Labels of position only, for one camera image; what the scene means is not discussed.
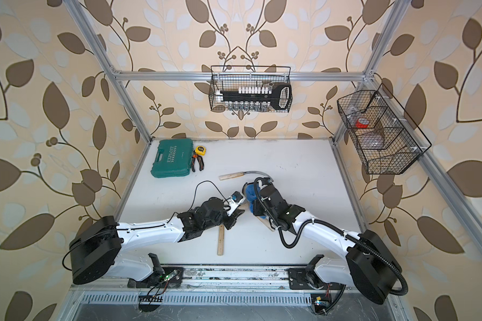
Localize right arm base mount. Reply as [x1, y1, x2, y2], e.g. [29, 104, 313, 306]
[287, 254, 347, 291]

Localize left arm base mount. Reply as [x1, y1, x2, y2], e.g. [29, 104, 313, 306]
[127, 253, 184, 288]

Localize right black wire basket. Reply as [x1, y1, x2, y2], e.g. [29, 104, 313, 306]
[337, 84, 432, 175]

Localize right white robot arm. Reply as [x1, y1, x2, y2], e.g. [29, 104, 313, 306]
[243, 177, 409, 304]

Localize blue grey microfiber rag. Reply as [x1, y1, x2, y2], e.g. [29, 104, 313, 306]
[242, 183, 260, 211]

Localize black wire basket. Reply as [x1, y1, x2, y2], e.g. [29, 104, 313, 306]
[208, 64, 293, 113]
[337, 84, 432, 175]

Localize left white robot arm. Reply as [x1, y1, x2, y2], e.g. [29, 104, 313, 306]
[67, 192, 246, 287]

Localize green plastic tool case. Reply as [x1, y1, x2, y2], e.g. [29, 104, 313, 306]
[151, 139, 194, 179]

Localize yellow tape measure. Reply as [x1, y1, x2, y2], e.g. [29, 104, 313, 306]
[195, 146, 206, 156]

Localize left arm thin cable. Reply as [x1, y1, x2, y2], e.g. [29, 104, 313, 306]
[166, 180, 230, 223]

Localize sickle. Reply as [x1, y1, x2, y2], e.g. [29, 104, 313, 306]
[217, 225, 225, 256]
[218, 171, 273, 182]
[257, 216, 275, 231]

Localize red item in basket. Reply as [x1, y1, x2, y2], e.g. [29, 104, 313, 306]
[355, 117, 370, 129]

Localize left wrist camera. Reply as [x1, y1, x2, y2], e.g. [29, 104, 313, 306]
[225, 191, 246, 216]

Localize red handled pliers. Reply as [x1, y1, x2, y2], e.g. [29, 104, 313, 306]
[191, 153, 205, 173]

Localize rear black wire basket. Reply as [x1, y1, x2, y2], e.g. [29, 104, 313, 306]
[208, 64, 293, 113]

